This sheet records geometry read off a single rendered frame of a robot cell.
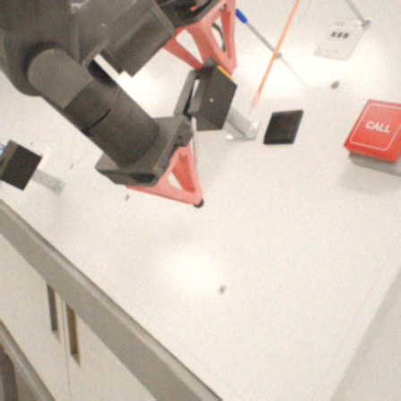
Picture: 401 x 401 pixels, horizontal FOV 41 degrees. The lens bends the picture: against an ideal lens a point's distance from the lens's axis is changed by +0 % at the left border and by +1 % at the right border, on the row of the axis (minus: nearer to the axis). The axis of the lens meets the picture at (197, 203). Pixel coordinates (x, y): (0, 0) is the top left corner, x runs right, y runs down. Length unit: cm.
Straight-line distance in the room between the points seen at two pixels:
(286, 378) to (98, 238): 37
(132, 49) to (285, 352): 29
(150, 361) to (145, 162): 23
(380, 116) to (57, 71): 27
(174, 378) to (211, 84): 31
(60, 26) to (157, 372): 37
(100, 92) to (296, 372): 29
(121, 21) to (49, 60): 8
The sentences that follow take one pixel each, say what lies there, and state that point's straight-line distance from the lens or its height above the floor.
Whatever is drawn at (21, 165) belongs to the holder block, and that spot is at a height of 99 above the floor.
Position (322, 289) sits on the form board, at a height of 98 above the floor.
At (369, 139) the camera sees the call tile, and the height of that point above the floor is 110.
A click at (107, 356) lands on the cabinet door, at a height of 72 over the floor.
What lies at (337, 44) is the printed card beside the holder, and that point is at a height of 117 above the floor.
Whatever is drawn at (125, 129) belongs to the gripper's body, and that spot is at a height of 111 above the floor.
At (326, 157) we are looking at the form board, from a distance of 55.
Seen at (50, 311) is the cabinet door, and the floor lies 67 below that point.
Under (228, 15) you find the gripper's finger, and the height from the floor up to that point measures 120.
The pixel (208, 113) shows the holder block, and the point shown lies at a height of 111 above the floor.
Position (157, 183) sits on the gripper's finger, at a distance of 52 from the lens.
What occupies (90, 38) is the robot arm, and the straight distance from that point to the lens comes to 47.
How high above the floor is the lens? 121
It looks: 20 degrees down
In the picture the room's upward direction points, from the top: straight up
